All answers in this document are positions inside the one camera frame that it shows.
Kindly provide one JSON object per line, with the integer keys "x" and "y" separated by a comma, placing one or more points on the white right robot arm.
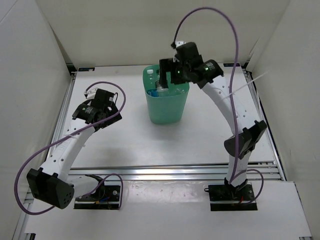
{"x": 246, "y": 130}

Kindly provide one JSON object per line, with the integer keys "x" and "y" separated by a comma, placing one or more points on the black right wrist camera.
{"x": 187, "y": 52}

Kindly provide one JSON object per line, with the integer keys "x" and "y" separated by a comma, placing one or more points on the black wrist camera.
{"x": 187, "y": 52}
{"x": 102, "y": 99}

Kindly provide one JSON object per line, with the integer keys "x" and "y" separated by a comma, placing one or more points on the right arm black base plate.
{"x": 224, "y": 200}

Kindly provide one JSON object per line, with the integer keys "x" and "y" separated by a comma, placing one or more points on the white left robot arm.
{"x": 49, "y": 183}

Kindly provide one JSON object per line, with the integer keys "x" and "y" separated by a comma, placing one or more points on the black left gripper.
{"x": 109, "y": 121}

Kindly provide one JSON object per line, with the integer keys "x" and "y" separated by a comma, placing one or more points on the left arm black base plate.
{"x": 107, "y": 197}

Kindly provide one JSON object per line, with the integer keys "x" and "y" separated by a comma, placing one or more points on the aluminium table edge rail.
{"x": 198, "y": 172}

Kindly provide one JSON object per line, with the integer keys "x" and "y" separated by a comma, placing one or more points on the Pocari Sweat blue bottle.
{"x": 170, "y": 92}

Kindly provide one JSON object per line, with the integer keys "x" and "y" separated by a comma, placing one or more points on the small black label bottle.
{"x": 160, "y": 86}

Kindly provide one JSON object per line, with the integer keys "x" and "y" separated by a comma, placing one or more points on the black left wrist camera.
{"x": 102, "y": 99}

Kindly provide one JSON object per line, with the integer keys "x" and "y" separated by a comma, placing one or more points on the Aquarius blue label bottle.
{"x": 152, "y": 77}

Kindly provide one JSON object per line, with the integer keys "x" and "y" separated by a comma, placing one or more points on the green plastic bin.
{"x": 164, "y": 110}

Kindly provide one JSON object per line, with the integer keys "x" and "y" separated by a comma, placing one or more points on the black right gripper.
{"x": 168, "y": 65}

